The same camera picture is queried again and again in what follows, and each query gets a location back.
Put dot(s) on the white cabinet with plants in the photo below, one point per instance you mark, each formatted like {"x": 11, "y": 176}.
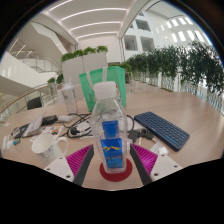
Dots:
{"x": 83, "y": 61}

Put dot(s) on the ceiling strip lights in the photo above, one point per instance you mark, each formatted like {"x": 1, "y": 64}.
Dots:
{"x": 93, "y": 23}

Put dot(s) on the black chair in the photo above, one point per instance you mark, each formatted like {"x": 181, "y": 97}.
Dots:
{"x": 34, "y": 103}

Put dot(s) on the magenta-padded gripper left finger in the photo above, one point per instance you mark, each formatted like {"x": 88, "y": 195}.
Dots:
{"x": 78, "y": 160}

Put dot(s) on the colourful printed leaflet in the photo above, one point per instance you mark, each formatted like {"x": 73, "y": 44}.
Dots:
{"x": 51, "y": 130}

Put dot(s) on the row of green plants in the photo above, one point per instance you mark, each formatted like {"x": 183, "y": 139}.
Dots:
{"x": 186, "y": 63}

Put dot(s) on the white mug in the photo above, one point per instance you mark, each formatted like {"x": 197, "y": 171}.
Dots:
{"x": 45, "y": 146}

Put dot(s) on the clear blue-labelled water bottle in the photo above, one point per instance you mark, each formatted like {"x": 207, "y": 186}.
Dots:
{"x": 110, "y": 133}

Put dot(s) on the small white box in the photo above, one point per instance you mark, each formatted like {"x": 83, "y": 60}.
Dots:
{"x": 160, "y": 149}

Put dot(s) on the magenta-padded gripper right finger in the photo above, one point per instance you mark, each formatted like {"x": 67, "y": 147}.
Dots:
{"x": 146, "y": 159}

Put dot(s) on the flat round red coaster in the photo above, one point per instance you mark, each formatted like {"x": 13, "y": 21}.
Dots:
{"x": 115, "y": 176}

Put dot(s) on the clear tumbler with lid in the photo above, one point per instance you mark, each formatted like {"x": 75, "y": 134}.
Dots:
{"x": 70, "y": 100}

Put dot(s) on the green tote bag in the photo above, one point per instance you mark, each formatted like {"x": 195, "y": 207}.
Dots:
{"x": 88, "y": 90}

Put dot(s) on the dark blue keyboard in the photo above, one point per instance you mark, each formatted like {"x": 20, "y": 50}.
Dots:
{"x": 161, "y": 128}

